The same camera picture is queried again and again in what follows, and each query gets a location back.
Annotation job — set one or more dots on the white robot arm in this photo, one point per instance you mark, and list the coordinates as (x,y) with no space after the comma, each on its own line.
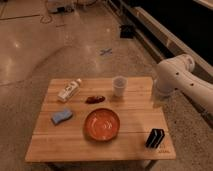
(177,73)

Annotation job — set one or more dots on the clear plastic cup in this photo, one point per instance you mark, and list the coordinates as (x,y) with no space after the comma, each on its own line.
(119,85)

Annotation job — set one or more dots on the dark red snack packet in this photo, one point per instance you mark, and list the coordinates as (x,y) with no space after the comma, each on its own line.
(95,99)

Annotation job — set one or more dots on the wooden table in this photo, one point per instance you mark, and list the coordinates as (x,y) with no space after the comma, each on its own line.
(67,142)

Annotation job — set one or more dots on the white plastic bottle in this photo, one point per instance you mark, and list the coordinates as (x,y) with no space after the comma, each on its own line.
(66,93)

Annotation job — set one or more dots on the orange bowl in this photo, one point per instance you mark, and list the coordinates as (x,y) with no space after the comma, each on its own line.
(102,124)

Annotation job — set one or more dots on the blue sponge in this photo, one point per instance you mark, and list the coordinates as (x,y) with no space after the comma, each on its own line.
(61,116)

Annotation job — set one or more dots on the black box on floor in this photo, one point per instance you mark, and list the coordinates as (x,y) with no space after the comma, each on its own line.
(126,31)

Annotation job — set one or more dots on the grey equipment on floor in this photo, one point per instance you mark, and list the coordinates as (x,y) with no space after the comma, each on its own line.
(58,6)

